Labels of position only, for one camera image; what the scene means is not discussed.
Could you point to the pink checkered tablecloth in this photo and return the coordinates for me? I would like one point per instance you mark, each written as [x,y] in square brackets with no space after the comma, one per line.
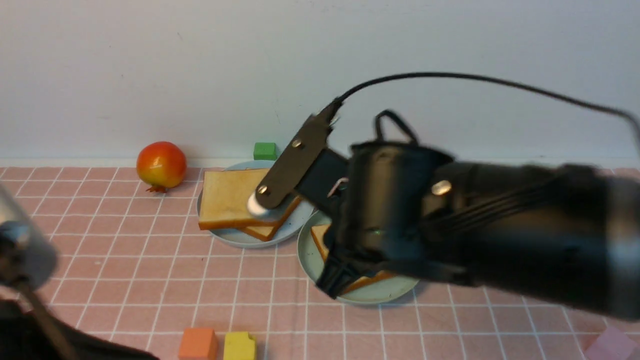
[134,268]

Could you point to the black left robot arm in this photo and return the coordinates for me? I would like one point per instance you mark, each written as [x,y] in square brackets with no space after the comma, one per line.
[27,261]

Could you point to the pink foam block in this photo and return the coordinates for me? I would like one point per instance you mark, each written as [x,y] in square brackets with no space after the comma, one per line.
[613,344]

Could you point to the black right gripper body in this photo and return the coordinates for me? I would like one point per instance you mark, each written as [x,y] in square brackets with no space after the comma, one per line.
[382,207]

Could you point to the teal centre plate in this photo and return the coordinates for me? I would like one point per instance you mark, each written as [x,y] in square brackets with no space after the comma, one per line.
[383,288]

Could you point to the yellow foam block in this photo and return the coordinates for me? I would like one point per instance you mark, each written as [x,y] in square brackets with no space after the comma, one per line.
[240,346]

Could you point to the toast slice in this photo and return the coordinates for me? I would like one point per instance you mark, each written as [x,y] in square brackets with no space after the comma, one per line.
[318,234]
[224,203]
[267,233]

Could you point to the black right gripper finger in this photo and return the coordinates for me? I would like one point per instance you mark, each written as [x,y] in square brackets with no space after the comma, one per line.
[344,271]

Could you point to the orange foam cube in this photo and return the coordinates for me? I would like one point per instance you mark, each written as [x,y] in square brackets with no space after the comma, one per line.
[198,343]

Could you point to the red yellow pomegranate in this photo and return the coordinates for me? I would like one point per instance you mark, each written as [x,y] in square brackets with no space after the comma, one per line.
[162,166]

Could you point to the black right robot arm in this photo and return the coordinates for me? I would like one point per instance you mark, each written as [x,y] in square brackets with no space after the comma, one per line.
[567,235]

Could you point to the green foam cube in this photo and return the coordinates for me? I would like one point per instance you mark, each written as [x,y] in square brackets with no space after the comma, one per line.
[265,151]

